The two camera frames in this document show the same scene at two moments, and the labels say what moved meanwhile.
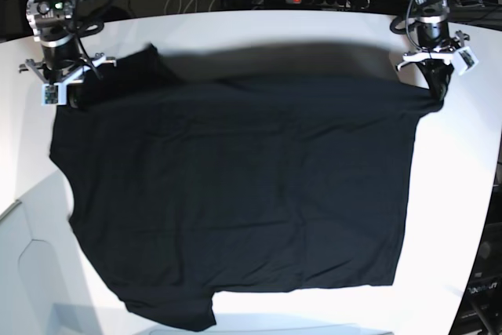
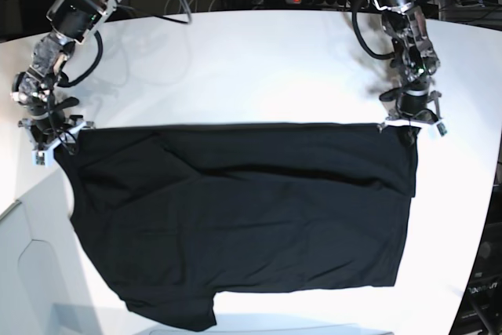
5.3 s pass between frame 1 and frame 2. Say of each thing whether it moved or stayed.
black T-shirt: moved
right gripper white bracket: moved
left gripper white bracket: moved
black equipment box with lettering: stayed
